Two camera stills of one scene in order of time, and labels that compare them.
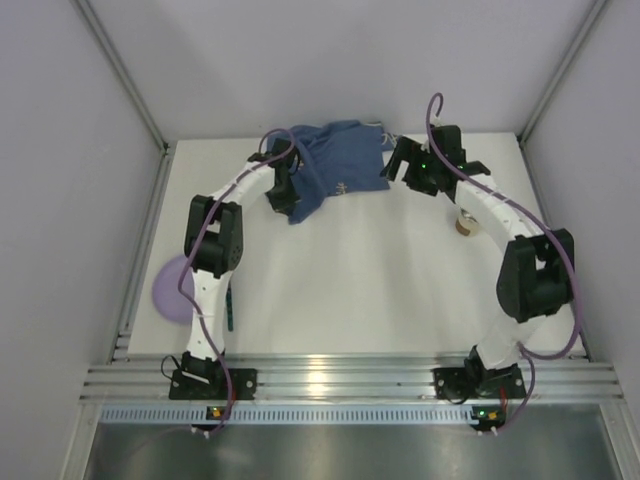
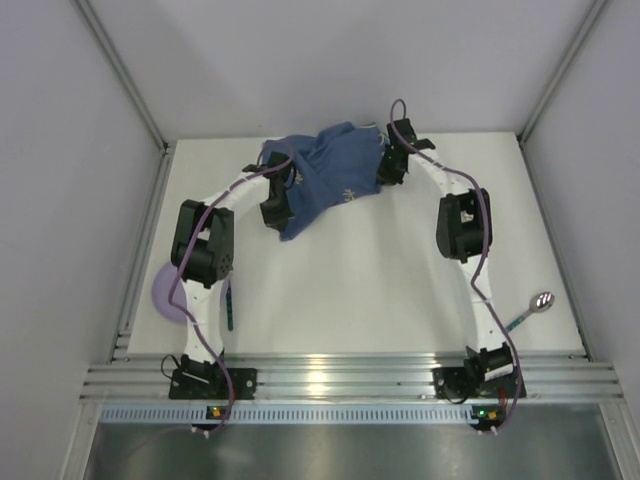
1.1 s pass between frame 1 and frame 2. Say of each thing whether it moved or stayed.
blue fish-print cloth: moved
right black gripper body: moved
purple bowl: stayed
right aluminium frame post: stayed
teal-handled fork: stayed
